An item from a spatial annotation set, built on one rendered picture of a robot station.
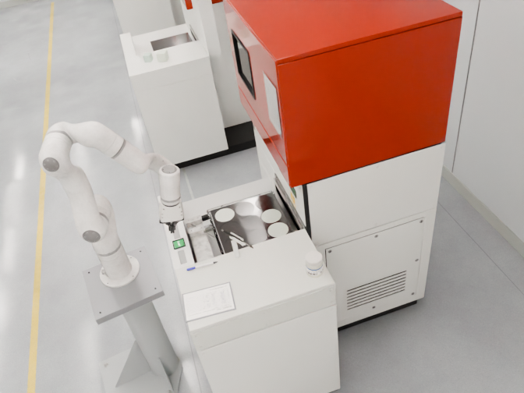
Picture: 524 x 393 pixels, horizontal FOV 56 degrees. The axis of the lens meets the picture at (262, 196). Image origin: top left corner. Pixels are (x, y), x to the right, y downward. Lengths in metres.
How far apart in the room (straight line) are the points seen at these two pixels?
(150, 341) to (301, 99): 1.57
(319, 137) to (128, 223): 2.38
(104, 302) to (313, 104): 1.29
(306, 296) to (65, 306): 2.06
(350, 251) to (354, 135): 0.70
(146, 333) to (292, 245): 0.96
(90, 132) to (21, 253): 2.48
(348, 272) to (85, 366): 1.70
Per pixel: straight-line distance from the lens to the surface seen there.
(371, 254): 2.64
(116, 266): 2.38
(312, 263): 2.04
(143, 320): 2.67
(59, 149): 1.95
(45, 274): 4.00
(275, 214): 2.49
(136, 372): 3.12
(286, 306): 2.09
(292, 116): 1.93
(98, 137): 1.91
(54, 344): 3.55
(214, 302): 2.09
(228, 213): 2.55
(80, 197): 2.10
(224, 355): 2.23
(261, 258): 2.21
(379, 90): 2.05
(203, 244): 2.45
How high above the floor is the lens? 2.60
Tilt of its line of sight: 41 degrees down
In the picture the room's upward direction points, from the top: 10 degrees counter-clockwise
